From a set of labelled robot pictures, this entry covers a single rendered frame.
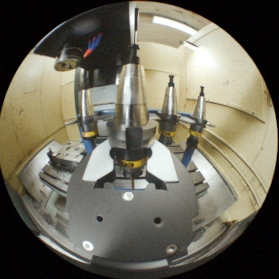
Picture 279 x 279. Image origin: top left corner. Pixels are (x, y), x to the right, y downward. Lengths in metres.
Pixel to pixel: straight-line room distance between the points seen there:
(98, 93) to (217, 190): 1.26
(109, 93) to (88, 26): 0.61
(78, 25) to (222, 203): 1.14
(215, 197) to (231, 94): 0.71
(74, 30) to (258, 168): 1.06
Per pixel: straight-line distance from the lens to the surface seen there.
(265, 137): 0.66
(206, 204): 0.67
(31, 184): 1.22
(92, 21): 0.45
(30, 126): 1.42
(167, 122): 0.20
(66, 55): 0.48
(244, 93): 0.71
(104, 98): 0.80
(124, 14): 0.42
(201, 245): 0.75
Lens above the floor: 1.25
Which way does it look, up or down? 28 degrees down
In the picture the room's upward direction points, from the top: 1 degrees clockwise
